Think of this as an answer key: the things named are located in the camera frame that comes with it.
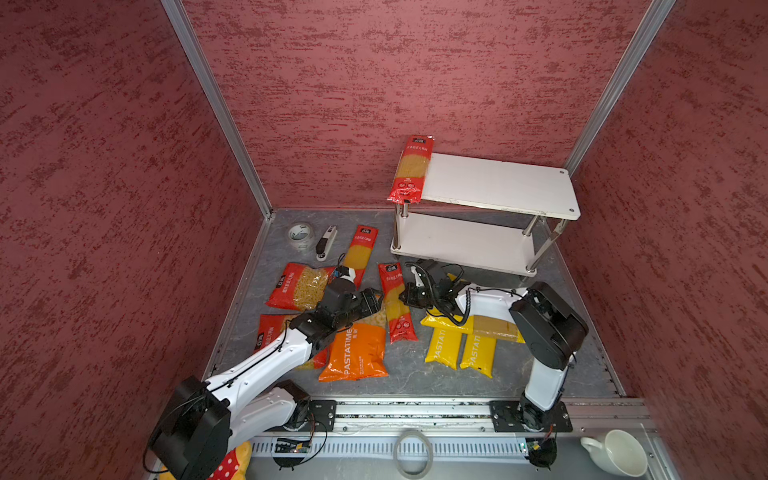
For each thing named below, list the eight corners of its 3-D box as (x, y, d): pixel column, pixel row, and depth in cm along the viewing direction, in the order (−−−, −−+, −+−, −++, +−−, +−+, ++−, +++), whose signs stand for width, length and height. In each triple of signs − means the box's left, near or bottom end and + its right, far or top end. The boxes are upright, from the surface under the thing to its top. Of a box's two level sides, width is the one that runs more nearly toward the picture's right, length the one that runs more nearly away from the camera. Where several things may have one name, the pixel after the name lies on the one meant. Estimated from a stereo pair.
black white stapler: (316, 259, 108) (313, 251, 104) (327, 232, 116) (325, 224, 113) (326, 261, 108) (323, 253, 104) (336, 234, 116) (335, 225, 112)
